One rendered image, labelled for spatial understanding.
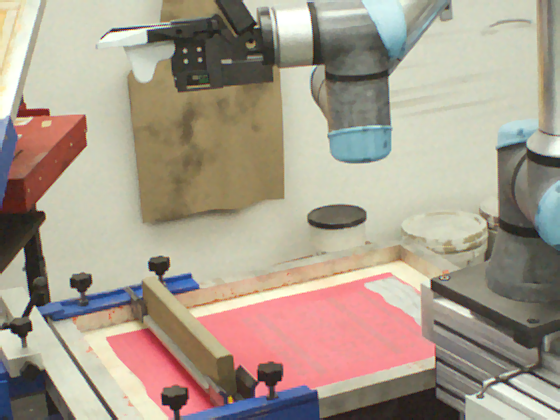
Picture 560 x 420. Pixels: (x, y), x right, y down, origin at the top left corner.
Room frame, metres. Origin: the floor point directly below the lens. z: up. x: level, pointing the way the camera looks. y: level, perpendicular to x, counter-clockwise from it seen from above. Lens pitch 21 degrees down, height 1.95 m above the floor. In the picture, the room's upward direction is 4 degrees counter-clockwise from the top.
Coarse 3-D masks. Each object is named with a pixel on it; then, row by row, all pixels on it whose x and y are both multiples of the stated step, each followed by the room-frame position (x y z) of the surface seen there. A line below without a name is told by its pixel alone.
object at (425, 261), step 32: (320, 256) 2.49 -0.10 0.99; (352, 256) 2.48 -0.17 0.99; (384, 256) 2.51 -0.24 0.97; (416, 256) 2.45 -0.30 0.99; (224, 288) 2.38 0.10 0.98; (256, 288) 2.40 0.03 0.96; (64, 320) 2.25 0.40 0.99; (96, 320) 2.28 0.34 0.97; (128, 320) 2.30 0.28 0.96; (96, 384) 1.96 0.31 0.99; (352, 384) 1.89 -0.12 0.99; (384, 384) 1.90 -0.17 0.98; (416, 384) 1.92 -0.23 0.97; (128, 416) 1.84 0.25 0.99; (320, 416) 1.85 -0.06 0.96
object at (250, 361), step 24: (240, 360) 2.09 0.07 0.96; (264, 360) 2.08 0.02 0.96; (384, 360) 2.04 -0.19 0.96; (408, 360) 2.04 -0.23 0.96; (144, 384) 2.02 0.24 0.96; (168, 384) 2.02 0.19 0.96; (192, 384) 2.01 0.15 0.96; (264, 384) 1.99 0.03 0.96; (288, 384) 1.98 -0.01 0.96; (312, 384) 1.97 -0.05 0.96; (168, 408) 1.92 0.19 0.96; (192, 408) 1.92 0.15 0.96
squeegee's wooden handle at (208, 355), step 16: (144, 288) 2.24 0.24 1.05; (160, 288) 2.20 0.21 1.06; (144, 304) 2.26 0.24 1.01; (160, 304) 2.15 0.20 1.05; (176, 304) 2.12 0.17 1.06; (160, 320) 2.17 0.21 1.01; (176, 320) 2.07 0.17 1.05; (192, 320) 2.04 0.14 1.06; (176, 336) 2.08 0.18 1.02; (192, 336) 1.99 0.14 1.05; (208, 336) 1.97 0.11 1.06; (192, 352) 2.00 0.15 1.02; (208, 352) 1.92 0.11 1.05; (224, 352) 1.90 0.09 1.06; (208, 368) 1.93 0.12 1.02; (224, 368) 1.89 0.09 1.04; (224, 384) 1.89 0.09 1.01
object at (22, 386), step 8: (0, 360) 1.98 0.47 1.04; (0, 368) 1.94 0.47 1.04; (0, 376) 1.93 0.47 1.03; (8, 376) 1.93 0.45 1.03; (40, 376) 1.95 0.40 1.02; (8, 384) 1.93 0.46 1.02; (16, 384) 1.94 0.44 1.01; (24, 384) 1.94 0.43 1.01; (32, 384) 1.95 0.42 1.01; (40, 384) 1.95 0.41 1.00; (16, 392) 1.94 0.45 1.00; (24, 392) 1.94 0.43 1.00
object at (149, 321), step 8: (144, 320) 2.22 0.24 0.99; (152, 320) 2.21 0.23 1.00; (152, 328) 2.18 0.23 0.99; (160, 328) 2.17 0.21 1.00; (160, 336) 2.13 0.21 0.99; (168, 344) 2.10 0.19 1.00; (176, 352) 2.06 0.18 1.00; (184, 360) 2.02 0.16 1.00; (192, 368) 1.99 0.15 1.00; (192, 376) 1.97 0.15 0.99; (200, 376) 1.96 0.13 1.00; (200, 384) 1.94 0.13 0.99; (208, 384) 1.92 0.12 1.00; (208, 392) 1.91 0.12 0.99
